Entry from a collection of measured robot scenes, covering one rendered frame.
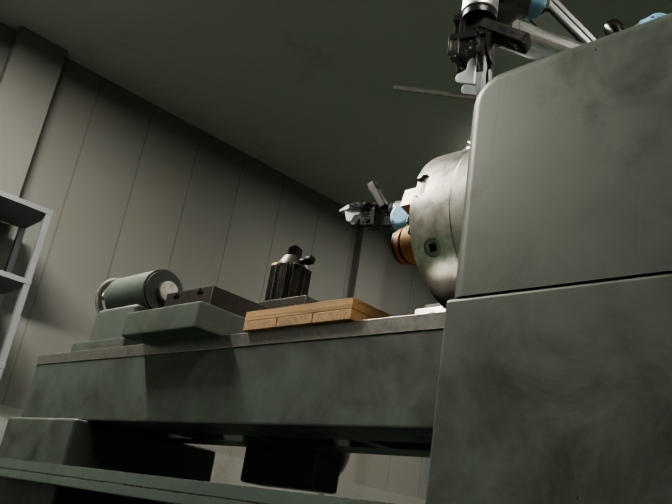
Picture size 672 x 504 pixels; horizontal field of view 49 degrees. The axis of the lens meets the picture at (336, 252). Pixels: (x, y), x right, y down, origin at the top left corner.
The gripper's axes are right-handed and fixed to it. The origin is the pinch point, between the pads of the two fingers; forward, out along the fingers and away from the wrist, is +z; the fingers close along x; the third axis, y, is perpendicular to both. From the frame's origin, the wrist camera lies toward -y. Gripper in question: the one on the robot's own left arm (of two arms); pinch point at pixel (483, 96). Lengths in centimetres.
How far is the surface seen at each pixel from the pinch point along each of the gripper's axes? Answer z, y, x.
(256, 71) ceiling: -168, 204, -204
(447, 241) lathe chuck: 36.5, 0.5, 13.8
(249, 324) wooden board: 49, 44, 3
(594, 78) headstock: 19.1, -25.0, 31.0
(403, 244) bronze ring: 30.6, 14.6, -1.8
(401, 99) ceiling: -166, 125, -251
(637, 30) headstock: 13.3, -30.8, 32.8
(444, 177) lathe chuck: 24.8, 1.7, 14.6
